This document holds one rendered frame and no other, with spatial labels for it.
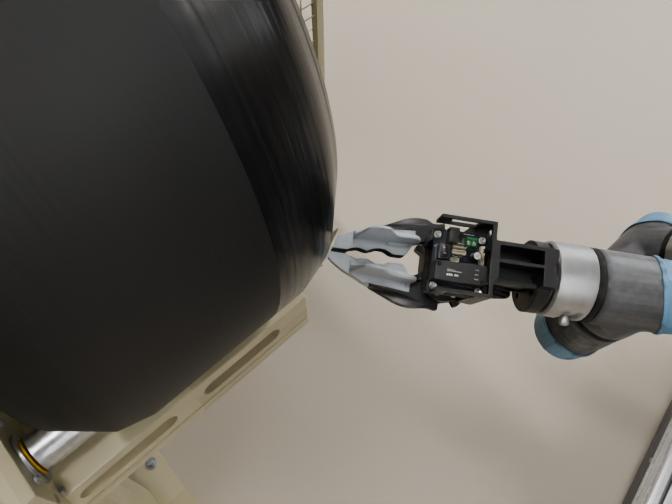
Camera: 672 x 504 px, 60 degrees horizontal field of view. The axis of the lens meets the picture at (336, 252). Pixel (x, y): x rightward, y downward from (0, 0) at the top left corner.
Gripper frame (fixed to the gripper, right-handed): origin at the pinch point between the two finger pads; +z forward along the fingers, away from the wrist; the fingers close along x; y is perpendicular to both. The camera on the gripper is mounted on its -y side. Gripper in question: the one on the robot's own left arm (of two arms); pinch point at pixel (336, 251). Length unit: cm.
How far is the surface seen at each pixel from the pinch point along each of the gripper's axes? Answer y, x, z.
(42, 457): -7.2, 23.9, 26.2
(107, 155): 29.1, 2.9, 13.5
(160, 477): -98, 43, 29
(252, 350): -19.5, 10.4, 7.6
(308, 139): 22.6, -2.2, 4.2
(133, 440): -12.5, 22.0, 18.7
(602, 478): -89, 29, -79
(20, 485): -2.9, 25.7, 26.1
